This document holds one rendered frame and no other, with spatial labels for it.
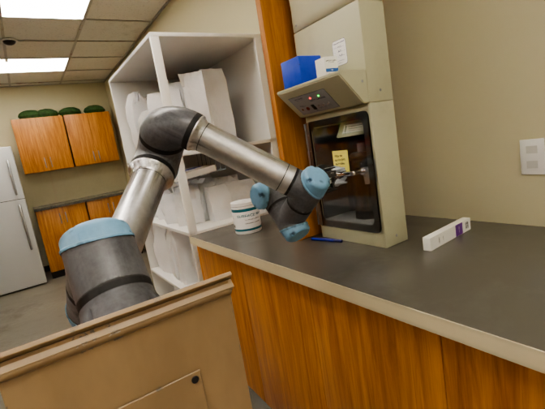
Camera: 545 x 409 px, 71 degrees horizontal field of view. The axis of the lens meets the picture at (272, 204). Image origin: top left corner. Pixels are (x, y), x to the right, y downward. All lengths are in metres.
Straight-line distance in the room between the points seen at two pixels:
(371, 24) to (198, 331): 1.06
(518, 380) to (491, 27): 1.08
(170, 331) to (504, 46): 1.33
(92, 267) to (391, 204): 0.95
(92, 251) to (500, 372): 0.76
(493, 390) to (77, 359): 0.74
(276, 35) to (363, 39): 0.39
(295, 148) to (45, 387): 1.21
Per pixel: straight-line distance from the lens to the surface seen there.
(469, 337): 0.85
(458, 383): 0.97
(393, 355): 1.06
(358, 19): 1.29
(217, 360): 0.54
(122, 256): 0.64
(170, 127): 0.94
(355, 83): 1.21
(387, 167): 1.29
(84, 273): 0.64
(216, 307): 0.51
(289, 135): 1.49
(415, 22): 1.69
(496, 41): 1.52
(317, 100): 1.32
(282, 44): 1.54
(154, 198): 0.93
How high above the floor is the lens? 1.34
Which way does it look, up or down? 9 degrees down
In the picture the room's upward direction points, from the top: 9 degrees counter-clockwise
